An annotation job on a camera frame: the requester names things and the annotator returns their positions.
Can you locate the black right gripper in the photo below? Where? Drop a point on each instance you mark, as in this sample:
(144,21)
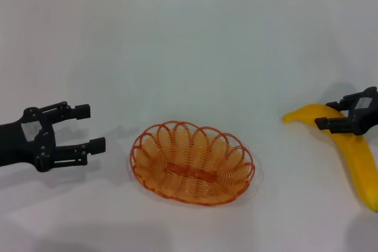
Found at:
(367,113)

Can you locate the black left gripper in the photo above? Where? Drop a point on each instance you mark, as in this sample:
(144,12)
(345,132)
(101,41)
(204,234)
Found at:
(17,142)

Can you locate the yellow banana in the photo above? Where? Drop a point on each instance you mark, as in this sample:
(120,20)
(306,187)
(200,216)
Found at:
(357,151)

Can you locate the orange woven plastic basket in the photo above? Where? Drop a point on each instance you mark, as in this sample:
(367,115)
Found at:
(192,172)

